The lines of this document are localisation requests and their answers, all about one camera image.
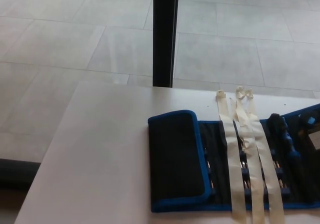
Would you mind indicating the dark base on floor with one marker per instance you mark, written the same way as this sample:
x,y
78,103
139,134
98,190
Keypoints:
x,y
15,170

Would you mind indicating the narrow beige masking tape strip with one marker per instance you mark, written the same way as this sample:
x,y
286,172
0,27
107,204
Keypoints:
x,y
231,159

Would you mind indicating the black toolkit roll blue trim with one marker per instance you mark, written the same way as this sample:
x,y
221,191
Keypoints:
x,y
175,146

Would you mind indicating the blue screwdriver bit holder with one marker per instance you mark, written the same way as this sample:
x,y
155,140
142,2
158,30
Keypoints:
x,y
244,171

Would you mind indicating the crumpled beige masking tape strip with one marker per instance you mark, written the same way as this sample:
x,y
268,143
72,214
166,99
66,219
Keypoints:
x,y
255,184

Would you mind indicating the black vertical post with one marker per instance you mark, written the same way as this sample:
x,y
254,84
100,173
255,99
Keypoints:
x,y
163,34

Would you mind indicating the small blue square piece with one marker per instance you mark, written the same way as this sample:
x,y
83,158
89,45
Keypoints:
x,y
311,121

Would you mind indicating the wide beige masking tape strip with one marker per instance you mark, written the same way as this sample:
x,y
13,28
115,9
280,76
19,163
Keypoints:
x,y
265,146

